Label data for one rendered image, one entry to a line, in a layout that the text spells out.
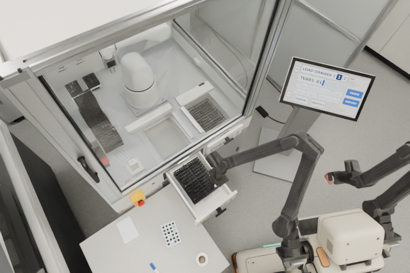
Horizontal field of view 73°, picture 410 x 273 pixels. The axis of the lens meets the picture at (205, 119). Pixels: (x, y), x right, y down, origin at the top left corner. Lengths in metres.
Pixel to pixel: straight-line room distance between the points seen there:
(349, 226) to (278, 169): 1.55
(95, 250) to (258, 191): 1.49
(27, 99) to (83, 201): 1.99
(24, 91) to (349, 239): 1.16
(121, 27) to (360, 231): 1.09
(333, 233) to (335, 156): 1.87
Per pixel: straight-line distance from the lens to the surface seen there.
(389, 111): 3.69
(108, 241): 1.78
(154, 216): 1.76
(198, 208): 1.68
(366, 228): 1.29
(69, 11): 0.88
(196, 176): 1.70
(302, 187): 1.18
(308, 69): 1.92
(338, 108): 2.01
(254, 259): 2.24
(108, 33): 0.75
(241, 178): 2.66
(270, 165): 2.73
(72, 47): 0.74
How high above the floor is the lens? 2.47
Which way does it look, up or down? 58 degrees down
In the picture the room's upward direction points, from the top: 5 degrees clockwise
